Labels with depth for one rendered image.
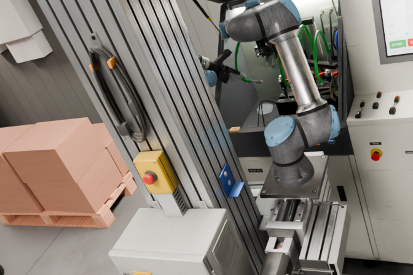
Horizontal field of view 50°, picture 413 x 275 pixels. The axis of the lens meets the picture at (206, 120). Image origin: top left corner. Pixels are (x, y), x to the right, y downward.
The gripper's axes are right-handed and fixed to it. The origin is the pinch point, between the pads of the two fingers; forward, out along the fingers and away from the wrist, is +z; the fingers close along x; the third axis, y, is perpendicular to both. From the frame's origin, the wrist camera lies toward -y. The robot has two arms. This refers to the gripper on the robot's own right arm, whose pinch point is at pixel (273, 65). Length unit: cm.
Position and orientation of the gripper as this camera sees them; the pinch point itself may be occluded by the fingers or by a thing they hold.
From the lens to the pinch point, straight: 226.1
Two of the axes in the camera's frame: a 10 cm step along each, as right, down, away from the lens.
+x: 8.5, -0.6, -5.3
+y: -4.0, 5.7, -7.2
